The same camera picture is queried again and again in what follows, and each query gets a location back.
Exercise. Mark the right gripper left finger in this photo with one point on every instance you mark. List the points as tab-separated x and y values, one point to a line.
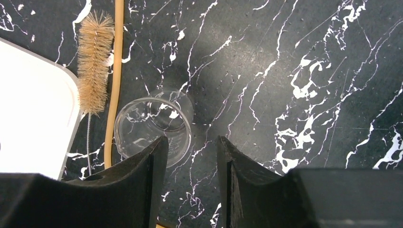
126	195

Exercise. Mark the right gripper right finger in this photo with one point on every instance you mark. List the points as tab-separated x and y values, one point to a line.
255	197

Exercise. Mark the white bin lid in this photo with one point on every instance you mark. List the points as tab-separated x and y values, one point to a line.
39	112

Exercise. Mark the brown test tube brush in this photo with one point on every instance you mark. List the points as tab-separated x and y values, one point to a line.
95	39

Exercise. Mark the tan rubber tube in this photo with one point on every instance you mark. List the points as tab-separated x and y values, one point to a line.
116	82

